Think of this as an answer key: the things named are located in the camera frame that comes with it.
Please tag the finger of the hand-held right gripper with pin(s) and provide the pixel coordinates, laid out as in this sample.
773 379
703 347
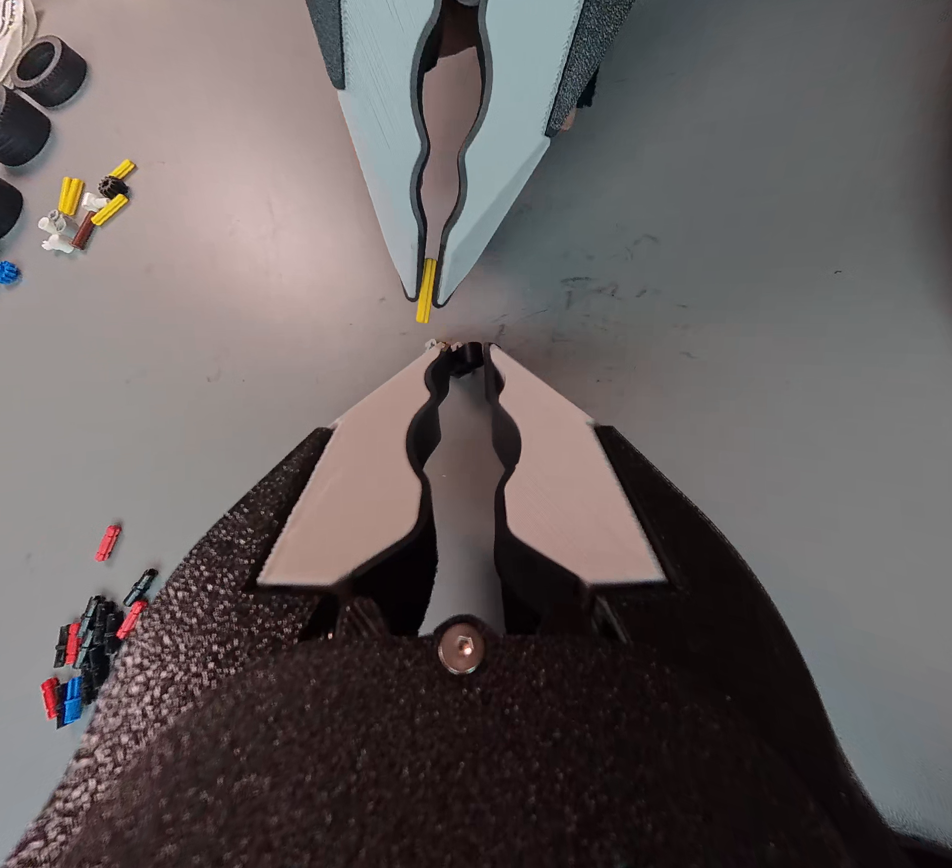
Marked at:
528 64
379 64

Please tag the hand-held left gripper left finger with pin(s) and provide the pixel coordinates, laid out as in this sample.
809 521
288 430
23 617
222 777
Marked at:
349 511

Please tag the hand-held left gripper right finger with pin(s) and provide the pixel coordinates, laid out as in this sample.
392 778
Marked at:
580 511

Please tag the small grey toy brick assembly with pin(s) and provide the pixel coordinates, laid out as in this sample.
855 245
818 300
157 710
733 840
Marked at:
468 358

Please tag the yellow toy beam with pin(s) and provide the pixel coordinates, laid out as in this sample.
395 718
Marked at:
110 210
65 197
425 288
123 168
76 195

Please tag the grey desk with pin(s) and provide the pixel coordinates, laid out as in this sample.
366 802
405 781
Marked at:
669 213

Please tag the person's right hand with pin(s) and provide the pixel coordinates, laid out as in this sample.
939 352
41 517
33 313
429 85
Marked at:
457 35

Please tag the red connector pin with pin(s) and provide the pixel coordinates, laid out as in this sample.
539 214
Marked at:
108 542

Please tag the pile of small connector pins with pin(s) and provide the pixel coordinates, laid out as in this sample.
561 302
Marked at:
93 637

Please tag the small black gear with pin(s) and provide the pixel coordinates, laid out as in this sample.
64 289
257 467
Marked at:
113 187

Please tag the black toy tire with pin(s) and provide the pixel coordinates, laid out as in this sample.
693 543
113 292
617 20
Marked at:
6 209
22 139
71 79

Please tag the brown toy axle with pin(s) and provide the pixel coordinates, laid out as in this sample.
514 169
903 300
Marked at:
82 235

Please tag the grey toy connector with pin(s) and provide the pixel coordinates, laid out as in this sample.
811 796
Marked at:
58 217

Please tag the sticker sheet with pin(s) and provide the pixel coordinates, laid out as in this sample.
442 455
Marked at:
15 27

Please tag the small blue gear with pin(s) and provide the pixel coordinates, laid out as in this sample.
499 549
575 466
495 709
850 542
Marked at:
7 273

